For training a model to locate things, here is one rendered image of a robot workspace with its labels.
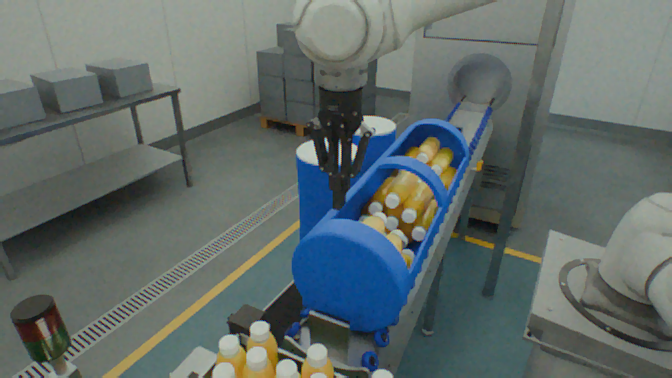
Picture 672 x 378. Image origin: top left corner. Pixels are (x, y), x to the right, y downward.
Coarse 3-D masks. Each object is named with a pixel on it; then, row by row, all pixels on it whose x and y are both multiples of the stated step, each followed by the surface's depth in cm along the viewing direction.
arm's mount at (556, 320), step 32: (544, 256) 106; (576, 256) 107; (544, 288) 95; (576, 288) 96; (544, 320) 87; (576, 320) 87; (608, 320) 87; (576, 352) 86; (608, 352) 83; (640, 352) 80
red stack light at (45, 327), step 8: (56, 304) 68; (56, 312) 67; (40, 320) 64; (48, 320) 65; (56, 320) 67; (16, 328) 64; (24, 328) 63; (32, 328) 64; (40, 328) 65; (48, 328) 66; (56, 328) 67; (24, 336) 64; (32, 336) 64; (40, 336) 65; (48, 336) 66
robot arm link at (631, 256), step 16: (640, 208) 83; (656, 208) 80; (624, 224) 85; (640, 224) 81; (656, 224) 78; (624, 240) 85; (640, 240) 81; (656, 240) 78; (608, 256) 89; (624, 256) 84; (640, 256) 80; (656, 256) 77; (608, 272) 89; (624, 272) 84; (640, 272) 80; (624, 288) 86; (640, 288) 80
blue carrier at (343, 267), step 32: (416, 128) 162; (448, 128) 152; (384, 160) 127; (416, 160) 124; (352, 192) 110; (448, 192) 128; (320, 224) 97; (352, 224) 92; (320, 256) 94; (352, 256) 90; (384, 256) 87; (416, 256) 99; (320, 288) 98; (352, 288) 94; (384, 288) 89; (352, 320) 98; (384, 320) 93
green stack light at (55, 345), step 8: (64, 328) 69; (56, 336) 67; (64, 336) 69; (24, 344) 66; (32, 344) 65; (40, 344) 66; (48, 344) 66; (56, 344) 67; (64, 344) 69; (32, 352) 66; (40, 352) 66; (48, 352) 67; (56, 352) 68; (32, 360) 68; (40, 360) 67; (48, 360) 67
